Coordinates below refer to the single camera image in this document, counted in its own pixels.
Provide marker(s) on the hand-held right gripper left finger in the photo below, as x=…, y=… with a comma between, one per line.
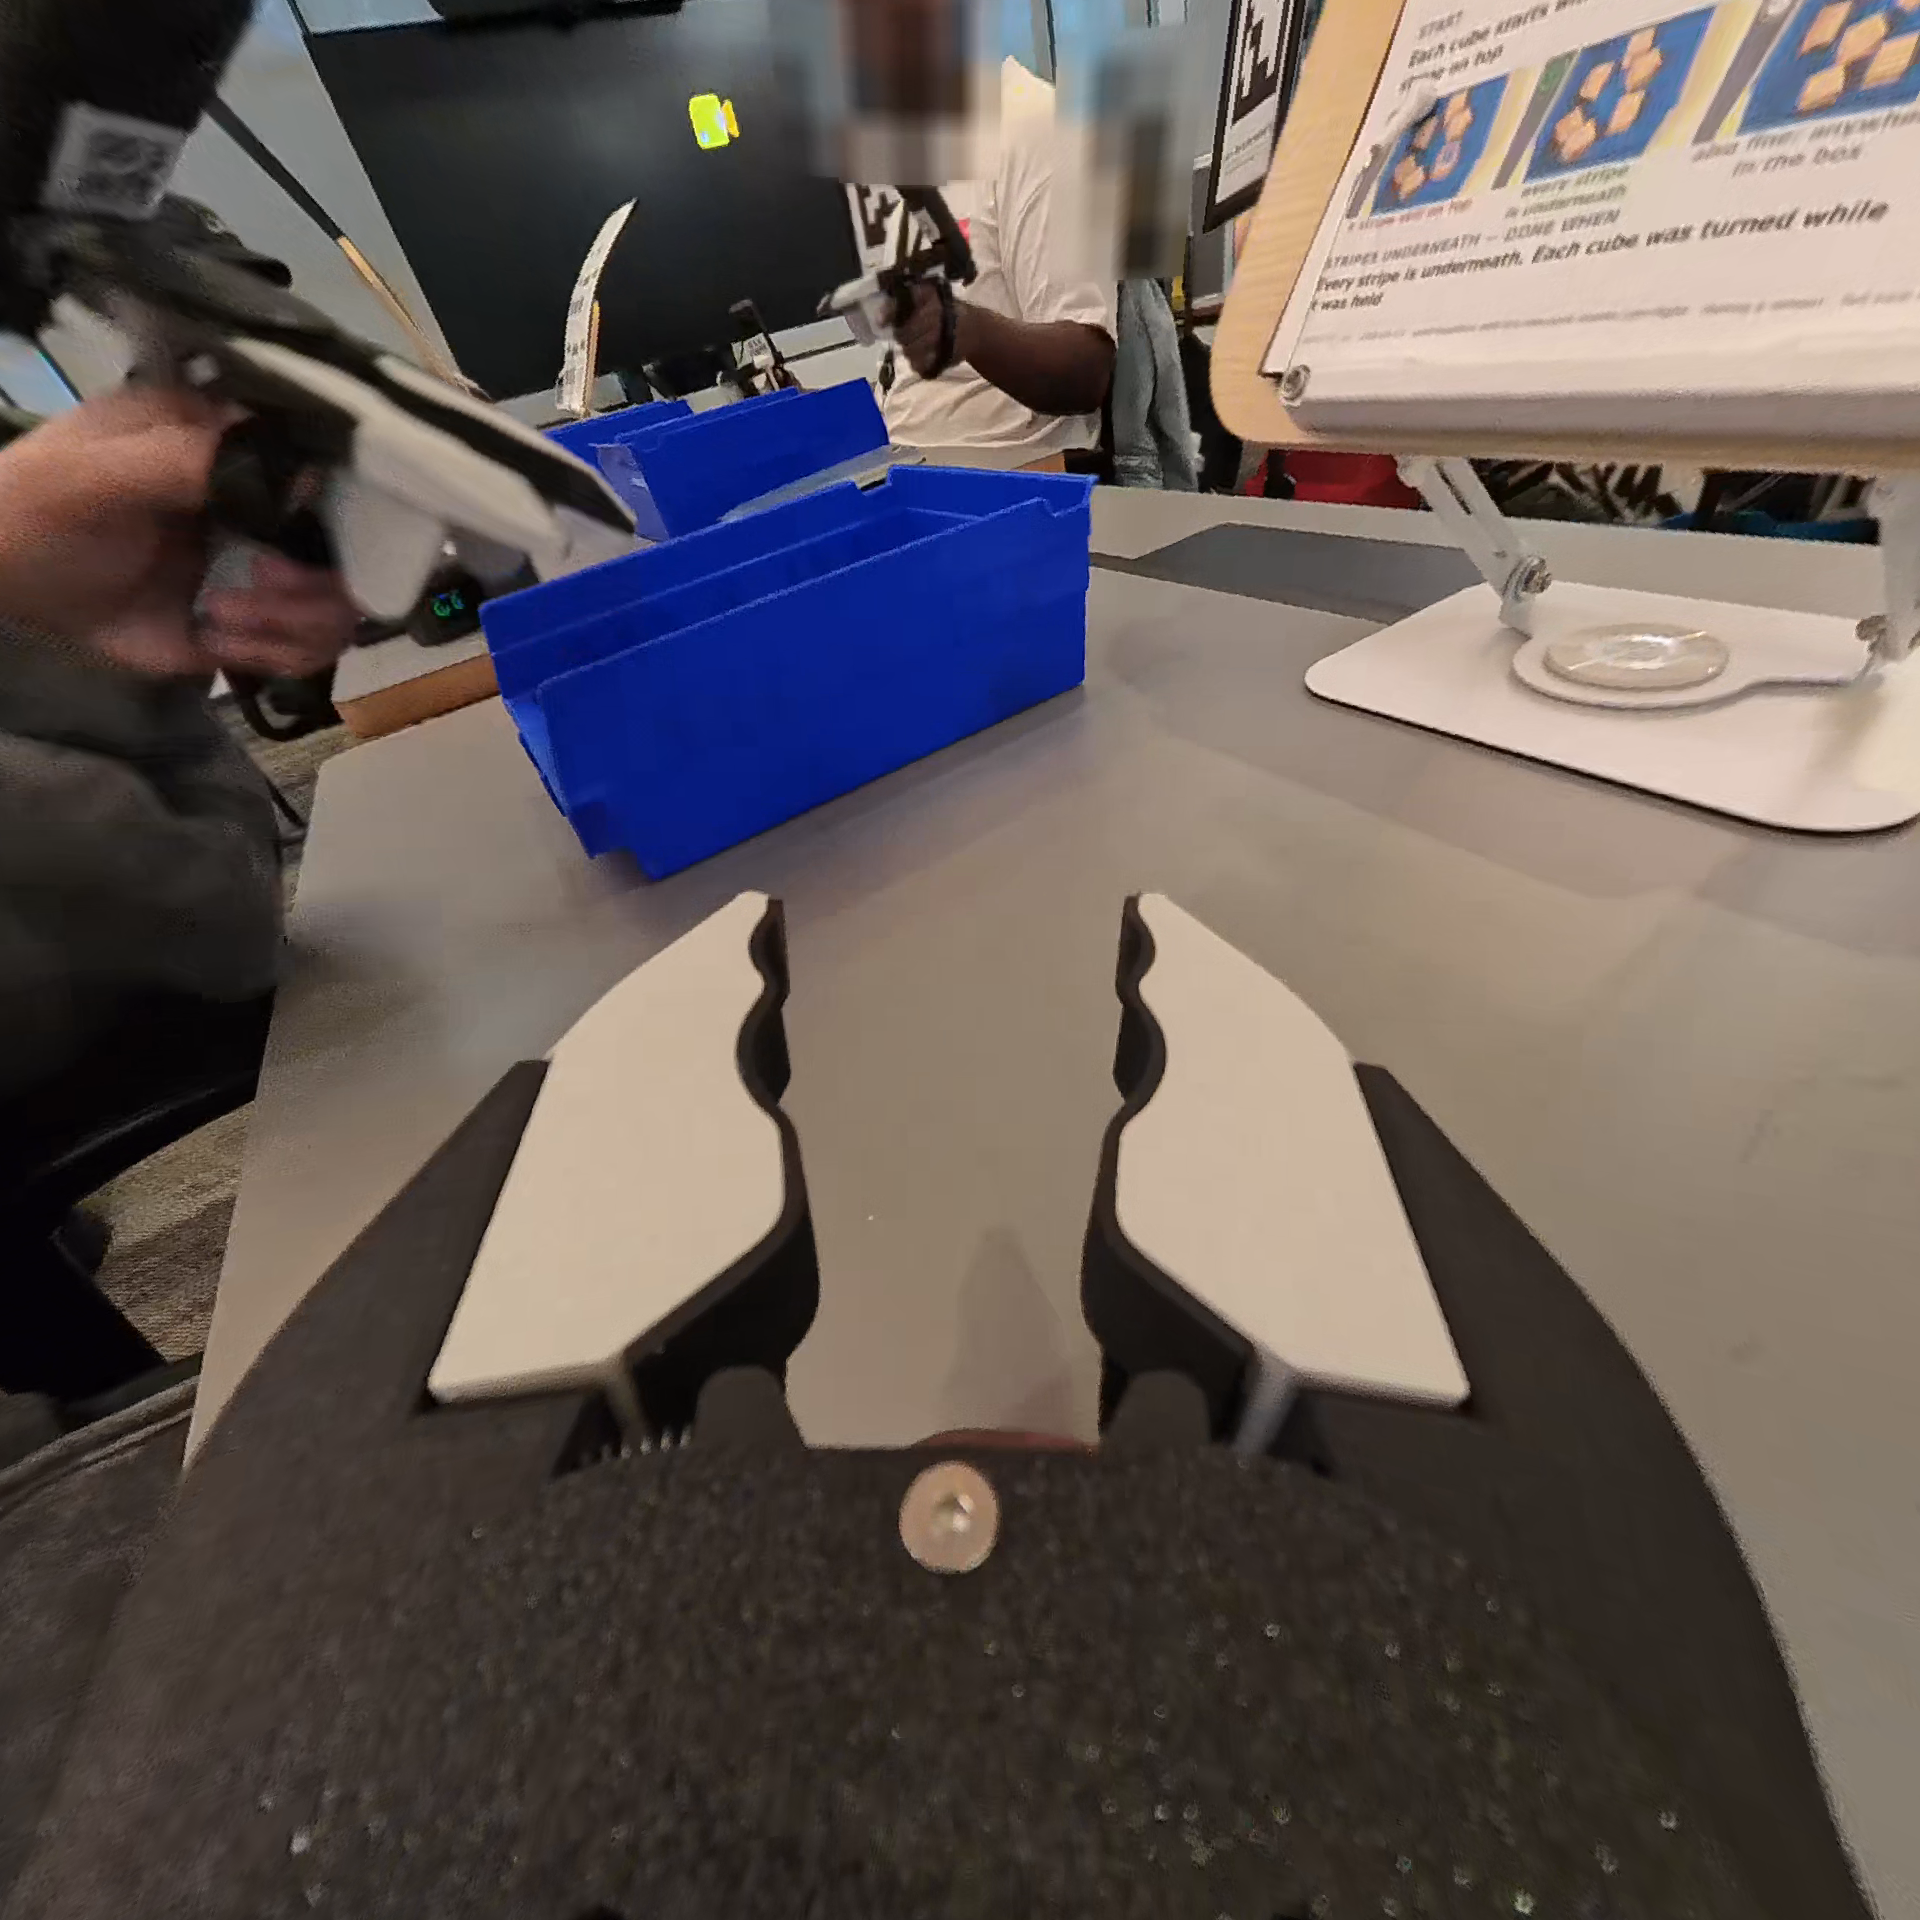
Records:
x=629, y=1184

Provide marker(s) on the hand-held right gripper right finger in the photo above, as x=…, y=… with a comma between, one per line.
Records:
x=1277, y=1184

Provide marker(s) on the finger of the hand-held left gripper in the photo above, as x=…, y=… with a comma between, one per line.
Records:
x=451, y=504
x=435, y=429

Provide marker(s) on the blue plastic bin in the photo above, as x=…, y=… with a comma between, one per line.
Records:
x=839, y=704
x=750, y=450
x=616, y=429

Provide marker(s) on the person's left forearm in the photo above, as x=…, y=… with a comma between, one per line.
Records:
x=120, y=840

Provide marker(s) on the person's left hand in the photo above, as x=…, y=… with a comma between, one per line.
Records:
x=105, y=524

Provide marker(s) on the black digital timer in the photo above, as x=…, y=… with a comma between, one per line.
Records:
x=446, y=614

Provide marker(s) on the thin wooden board stand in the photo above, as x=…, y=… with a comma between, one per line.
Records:
x=375, y=301

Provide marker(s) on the grey table with wooden edge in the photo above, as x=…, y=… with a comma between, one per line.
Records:
x=422, y=690

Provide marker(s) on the white paper sheet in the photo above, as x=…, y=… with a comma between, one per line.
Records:
x=593, y=301

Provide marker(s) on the black display screen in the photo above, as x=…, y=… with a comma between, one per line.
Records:
x=525, y=196

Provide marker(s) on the black office chair seat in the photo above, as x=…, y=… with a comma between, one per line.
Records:
x=89, y=1141

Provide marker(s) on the white stand with wooden board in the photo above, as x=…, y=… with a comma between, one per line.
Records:
x=1723, y=735

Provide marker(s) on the red bag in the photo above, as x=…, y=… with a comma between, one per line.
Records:
x=1342, y=477

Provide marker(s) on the grey jacket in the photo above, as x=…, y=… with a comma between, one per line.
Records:
x=1154, y=390

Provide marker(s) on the black white marker sign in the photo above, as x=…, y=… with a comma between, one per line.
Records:
x=1257, y=89

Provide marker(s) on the printed instruction sheet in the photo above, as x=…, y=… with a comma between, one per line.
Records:
x=1576, y=285

